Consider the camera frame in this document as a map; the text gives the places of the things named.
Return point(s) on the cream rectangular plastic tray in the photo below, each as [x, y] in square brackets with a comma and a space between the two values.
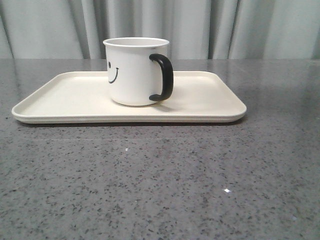
[83, 97]

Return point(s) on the light grey curtain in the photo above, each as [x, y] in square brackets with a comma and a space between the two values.
[196, 29]

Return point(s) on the white smiley mug black handle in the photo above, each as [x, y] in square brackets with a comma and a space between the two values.
[139, 70]

